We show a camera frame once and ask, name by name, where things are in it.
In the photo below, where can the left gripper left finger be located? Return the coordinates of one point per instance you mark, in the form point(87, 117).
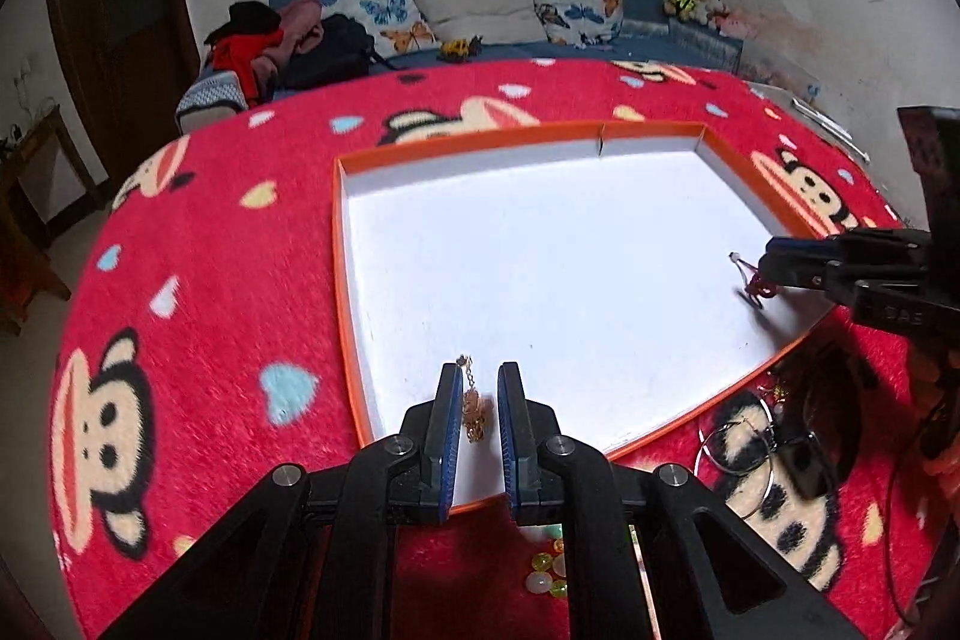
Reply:
point(311, 555)

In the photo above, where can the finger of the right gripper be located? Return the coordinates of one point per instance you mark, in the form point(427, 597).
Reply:
point(809, 274)
point(814, 246)

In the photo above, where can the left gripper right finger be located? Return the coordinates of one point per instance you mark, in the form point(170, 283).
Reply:
point(649, 554)

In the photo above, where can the red knotted cord charm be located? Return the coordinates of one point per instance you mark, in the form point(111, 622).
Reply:
point(755, 289)

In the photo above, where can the silver hoop earring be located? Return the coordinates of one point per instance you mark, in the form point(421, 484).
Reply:
point(743, 425)
point(735, 459)

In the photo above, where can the black smart watch band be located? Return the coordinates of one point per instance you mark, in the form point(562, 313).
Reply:
point(820, 424)

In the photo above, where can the small gold chain charm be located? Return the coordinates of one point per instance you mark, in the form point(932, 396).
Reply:
point(474, 408)

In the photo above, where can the orange shallow tray box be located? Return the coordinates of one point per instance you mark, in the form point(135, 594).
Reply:
point(608, 261)

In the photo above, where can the stuffed toys pile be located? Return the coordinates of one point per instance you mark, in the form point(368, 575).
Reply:
point(694, 2)

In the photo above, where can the right butterfly print pillow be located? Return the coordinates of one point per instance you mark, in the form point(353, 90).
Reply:
point(580, 23)

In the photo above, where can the butterfly print pillow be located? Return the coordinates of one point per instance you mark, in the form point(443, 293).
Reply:
point(397, 26)
point(580, 23)

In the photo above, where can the plain beige pillow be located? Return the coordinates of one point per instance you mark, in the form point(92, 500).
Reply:
point(494, 22)

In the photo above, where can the wooden side table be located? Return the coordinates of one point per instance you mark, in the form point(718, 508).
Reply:
point(26, 268)

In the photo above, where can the left butterfly print pillow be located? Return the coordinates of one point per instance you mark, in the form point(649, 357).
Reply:
point(397, 26)

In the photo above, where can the pile of clothes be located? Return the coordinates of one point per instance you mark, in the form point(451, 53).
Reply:
point(291, 49)

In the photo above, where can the blue sofa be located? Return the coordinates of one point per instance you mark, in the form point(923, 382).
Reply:
point(646, 34)

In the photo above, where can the dark wooden door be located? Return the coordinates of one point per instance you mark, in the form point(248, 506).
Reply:
point(126, 64)

